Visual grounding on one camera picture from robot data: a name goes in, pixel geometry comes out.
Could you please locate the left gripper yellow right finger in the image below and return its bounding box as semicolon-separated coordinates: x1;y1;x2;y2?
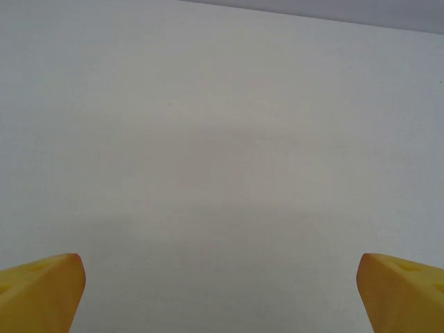
356;253;444;333

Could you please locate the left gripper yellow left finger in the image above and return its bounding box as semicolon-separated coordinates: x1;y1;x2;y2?
0;253;87;333

